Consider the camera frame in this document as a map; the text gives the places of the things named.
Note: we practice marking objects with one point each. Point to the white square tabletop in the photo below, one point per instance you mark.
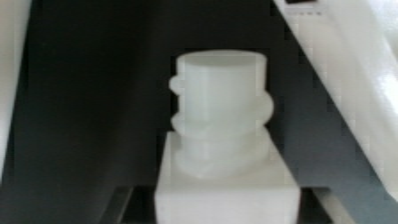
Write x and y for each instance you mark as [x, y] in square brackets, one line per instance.
[346, 33]

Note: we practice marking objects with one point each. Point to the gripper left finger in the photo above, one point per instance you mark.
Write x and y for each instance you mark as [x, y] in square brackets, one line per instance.
[129, 208]

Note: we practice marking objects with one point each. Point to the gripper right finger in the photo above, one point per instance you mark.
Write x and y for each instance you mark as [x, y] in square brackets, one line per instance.
[321, 209]

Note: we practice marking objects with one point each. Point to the white table leg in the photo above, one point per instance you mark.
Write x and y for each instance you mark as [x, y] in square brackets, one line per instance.
[225, 184]

